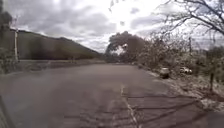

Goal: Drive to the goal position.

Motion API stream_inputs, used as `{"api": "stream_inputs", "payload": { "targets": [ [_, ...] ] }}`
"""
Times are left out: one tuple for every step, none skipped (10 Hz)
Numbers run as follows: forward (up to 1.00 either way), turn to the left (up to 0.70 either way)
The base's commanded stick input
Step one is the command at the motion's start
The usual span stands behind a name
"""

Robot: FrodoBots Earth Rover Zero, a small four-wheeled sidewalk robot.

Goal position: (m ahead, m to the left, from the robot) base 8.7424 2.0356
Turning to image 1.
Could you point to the large dark tree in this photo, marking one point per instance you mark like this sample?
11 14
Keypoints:
125 43

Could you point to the grey asphalt road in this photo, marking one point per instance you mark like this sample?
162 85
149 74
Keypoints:
83 93

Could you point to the dark vehicle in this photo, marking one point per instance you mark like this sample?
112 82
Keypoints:
164 72

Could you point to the row of bare bushes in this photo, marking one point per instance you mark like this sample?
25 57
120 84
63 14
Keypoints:
166 53

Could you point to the dark wooded hill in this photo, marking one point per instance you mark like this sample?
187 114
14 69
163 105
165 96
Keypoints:
50 46

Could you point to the white car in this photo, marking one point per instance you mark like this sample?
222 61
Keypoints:
185 70

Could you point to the dry grass verge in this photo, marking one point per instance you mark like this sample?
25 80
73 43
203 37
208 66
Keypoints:
196 88

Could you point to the pale utility pole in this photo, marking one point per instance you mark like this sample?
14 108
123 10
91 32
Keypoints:
15 40

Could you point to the bare branched tree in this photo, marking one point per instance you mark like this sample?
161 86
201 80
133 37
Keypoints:
200 15

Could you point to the dark leafy tree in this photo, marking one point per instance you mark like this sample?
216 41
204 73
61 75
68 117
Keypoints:
4 23

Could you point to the low roadside wall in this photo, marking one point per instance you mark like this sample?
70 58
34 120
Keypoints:
56 63

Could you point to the dark short post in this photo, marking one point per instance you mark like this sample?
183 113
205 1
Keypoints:
211 82

